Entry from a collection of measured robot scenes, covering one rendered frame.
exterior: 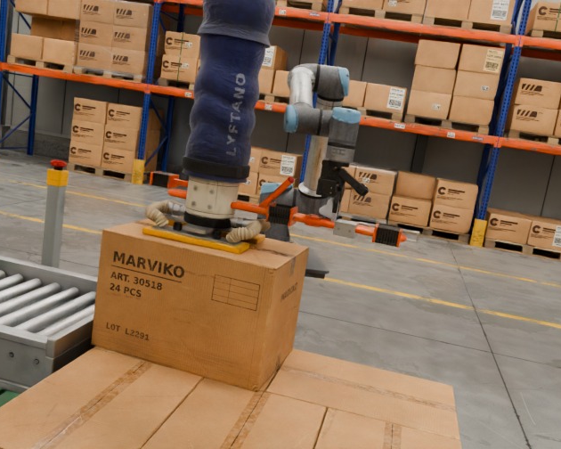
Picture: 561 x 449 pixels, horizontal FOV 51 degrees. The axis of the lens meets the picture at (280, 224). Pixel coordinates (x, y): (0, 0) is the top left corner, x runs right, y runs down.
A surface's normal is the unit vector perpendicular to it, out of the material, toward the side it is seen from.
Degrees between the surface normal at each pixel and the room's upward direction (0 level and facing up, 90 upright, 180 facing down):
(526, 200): 90
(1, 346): 90
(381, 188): 89
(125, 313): 90
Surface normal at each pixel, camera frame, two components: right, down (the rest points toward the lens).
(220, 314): -0.29, 0.12
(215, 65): -0.29, -0.13
